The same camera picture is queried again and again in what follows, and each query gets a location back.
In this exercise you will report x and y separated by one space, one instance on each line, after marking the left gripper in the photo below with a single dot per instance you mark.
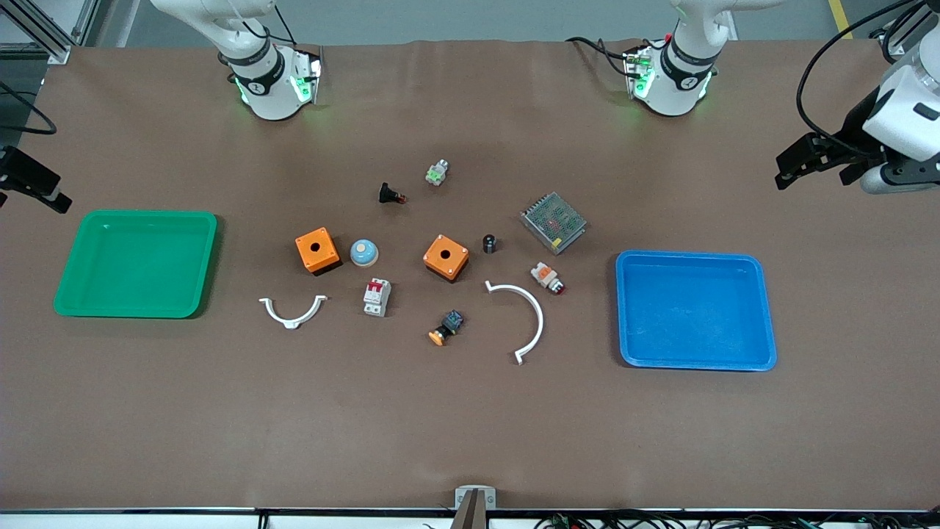
856 129

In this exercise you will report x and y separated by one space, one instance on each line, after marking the white circuit breaker red switch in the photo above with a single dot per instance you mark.
377 300

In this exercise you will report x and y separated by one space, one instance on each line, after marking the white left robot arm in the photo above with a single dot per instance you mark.
675 92

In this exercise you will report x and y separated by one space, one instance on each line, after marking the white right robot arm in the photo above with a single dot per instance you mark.
268 92

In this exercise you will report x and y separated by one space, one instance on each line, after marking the green plastic tray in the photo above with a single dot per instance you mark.
139 272

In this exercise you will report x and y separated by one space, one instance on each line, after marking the blue plastic tray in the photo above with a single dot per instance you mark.
690 316

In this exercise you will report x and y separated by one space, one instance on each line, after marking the metal mesh power supply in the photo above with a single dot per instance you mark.
553 222

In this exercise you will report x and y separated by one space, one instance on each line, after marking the orange button box black base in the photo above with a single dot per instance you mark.
324 255

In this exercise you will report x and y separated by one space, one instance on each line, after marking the orange white indicator red lamp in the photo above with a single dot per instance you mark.
545 275

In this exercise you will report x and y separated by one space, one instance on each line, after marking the light blue dome button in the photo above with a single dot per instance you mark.
363 253

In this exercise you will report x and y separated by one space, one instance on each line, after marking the black push button red tip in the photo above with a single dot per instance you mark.
385 193

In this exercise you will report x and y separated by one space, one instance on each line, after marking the orange mushroom button black body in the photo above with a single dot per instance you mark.
449 323

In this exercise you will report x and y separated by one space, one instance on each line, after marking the brown table mat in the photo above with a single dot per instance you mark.
440 419

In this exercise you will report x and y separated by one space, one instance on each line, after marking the aluminium frame profile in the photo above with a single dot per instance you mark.
59 53
881 33

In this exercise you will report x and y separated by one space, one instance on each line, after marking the small white curved bracket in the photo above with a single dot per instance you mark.
292 322

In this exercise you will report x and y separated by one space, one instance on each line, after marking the large white curved bracket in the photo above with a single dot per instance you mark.
540 314

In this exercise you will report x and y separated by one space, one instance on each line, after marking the white switch green insert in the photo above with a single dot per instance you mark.
437 175

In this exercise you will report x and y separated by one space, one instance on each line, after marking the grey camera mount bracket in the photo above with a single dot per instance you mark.
475 514

